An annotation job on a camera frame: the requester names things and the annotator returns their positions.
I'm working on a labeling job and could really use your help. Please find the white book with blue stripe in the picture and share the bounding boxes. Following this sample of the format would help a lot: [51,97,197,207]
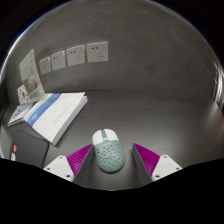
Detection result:
[23,91,89,147]

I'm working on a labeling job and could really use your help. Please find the small white colourful card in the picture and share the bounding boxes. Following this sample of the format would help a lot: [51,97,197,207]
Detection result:
[16,84,31,105]

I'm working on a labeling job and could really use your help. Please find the green and white computer mouse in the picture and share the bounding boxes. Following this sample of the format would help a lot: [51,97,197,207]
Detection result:
[91,129,126,174]

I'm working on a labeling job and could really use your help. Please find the grey striped booklet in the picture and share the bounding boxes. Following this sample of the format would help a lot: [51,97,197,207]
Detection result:
[7,101,35,127]

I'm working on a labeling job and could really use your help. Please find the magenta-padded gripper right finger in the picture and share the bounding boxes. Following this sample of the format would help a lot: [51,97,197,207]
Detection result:
[131,142,184,184]

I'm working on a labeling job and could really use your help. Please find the green standing leaflet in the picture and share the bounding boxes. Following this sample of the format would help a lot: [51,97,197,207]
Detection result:
[18,48,46,104]

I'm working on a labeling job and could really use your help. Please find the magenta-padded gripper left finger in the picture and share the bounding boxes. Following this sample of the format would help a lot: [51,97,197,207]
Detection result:
[43,143,96,184]

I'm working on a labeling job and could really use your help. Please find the black printed mouse pad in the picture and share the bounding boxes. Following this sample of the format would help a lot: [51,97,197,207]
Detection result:
[8,128,50,169]

